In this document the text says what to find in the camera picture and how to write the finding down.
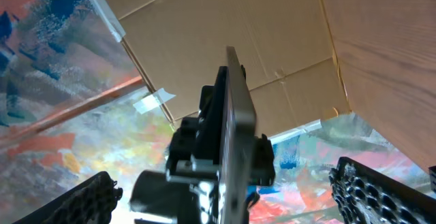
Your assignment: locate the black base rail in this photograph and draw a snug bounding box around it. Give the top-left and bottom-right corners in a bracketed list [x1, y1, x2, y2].
[429, 165, 436, 193]

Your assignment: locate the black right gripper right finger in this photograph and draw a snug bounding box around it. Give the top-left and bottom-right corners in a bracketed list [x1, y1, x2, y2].
[329, 157, 435, 224]

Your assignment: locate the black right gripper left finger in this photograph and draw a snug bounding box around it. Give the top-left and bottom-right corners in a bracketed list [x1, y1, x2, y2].
[14, 171, 123, 224]

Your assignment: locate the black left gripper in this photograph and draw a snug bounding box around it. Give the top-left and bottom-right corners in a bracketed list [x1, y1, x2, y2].
[166, 66, 275, 223]

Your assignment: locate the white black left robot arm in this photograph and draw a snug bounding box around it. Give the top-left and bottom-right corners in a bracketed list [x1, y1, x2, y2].
[130, 66, 275, 223]

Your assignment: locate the brown cardboard panel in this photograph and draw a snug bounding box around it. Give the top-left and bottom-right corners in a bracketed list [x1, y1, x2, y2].
[106, 0, 350, 135]

